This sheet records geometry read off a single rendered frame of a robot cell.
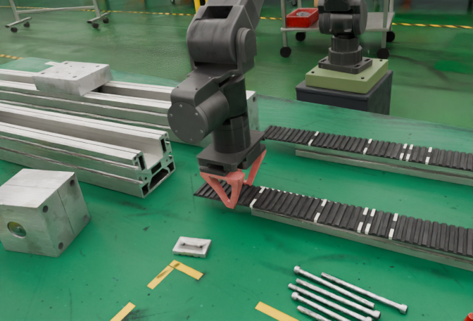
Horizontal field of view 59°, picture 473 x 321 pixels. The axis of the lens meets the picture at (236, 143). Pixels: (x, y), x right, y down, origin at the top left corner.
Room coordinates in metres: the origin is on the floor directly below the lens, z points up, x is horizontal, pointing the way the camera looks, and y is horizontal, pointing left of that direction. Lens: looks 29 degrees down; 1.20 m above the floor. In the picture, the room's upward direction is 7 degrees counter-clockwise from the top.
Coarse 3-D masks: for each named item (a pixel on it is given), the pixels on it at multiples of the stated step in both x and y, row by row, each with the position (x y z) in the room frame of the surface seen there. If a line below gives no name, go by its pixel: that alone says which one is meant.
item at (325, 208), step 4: (324, 200) 0.49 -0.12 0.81; (320, 204) 0.49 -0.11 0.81; (324, 204) 0.48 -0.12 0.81; (328, 204) 0.48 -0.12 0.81; (332, 204) 0.48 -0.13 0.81; (320, 208) 0.47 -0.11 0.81; (324, 208) 0.48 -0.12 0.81; (328, 208) 0.47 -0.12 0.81; (332, 208) 0.47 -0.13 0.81; (316, 212) 0.47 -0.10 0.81; (320, 212) 0.47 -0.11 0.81; (324, 212) 0.47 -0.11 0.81; (328, 212) 0.46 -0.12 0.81; (316, 216) 0.46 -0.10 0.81; (320, 216) 0.46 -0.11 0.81; (324, 216) 0.46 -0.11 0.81; (328, 216) 0.46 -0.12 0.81; (312, 220) 0.45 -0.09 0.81; (316, 220) 0.45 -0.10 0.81; (320, 220) 0.45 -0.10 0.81; (324, 220) 0.45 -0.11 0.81; (324, 224) 0.44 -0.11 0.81
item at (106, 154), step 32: (0, 128) 0.80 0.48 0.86; (32, 128) 0.86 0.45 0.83; (64, 128) 0.80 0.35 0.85; (96, 128) 0.75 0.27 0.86; (128, 128) 0.72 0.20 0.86; (32, 160) 0.76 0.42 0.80; (64, 160) 0.70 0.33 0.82; (96, 160) 0.65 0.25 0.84; (128, 160) 0.61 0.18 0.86; (160, 160) 0.66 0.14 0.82; (128, 192) 0.62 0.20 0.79
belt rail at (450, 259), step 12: (264, 216) 0.51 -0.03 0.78; (276, 216) 0.50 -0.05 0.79; (288, 216) 0.50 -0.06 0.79; (312, 228) 0.47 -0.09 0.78; (324, 228) 0.46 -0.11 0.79; (336, 228) 0.46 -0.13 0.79; (360, 240) 0.43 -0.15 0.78; (372, 240) 0.42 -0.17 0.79; (384, 240) 0.42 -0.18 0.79; (408, 252) 0.40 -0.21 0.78; (420, 252) 0.39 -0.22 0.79; (432, 252) 0.39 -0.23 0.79; (444, 252) 0.38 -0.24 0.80; (456, 264) 0.37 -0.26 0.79; (468, 264) 0.36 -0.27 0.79
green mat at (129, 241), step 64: (320, 128) 0.78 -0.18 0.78; (384, 128) 0.75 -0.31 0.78; (448, 128) 0.71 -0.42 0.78; (192, 192) 0.60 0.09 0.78; (320, 192) 0.56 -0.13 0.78; (384, 192) 0.54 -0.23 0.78; (448, 192) 0.52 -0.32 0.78; (0, 256) 0.50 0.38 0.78; (64, 256) 0.48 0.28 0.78; (128, 256) 0.46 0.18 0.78; (192, 256) 0.45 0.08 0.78; (256, 256) 0.43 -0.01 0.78; (320, 256) 0.42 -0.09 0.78; (384, 256) 0.40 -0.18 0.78; (0, 320) 0.37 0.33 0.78; (64, 320) 0.36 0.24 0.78; (128, 320) 0.35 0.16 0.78; (192, 320) 0.34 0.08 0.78; (256, 320) 0.33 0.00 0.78; (384, 320) 0.31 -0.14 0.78; (448, 320) 0.30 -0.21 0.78
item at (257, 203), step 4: (264, 188) 0.54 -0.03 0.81; (268, 188) 0.54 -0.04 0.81; (260, 192) 0.53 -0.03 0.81; (264, 192) 0.53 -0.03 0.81; (268, 192) 0.53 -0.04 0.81; (256, 196) 0.52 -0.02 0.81; (260, 196) 0.52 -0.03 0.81; (264, 196) 0.52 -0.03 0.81; (256, 200) 0.51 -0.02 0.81; (260, 200) 0.51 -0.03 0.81; (264, 200) 0.51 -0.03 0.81; (252, 204) 0.50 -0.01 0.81; (256, 204) 0.50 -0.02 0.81; (260, 204) 0.50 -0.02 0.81; (256, 208) 0.50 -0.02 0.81
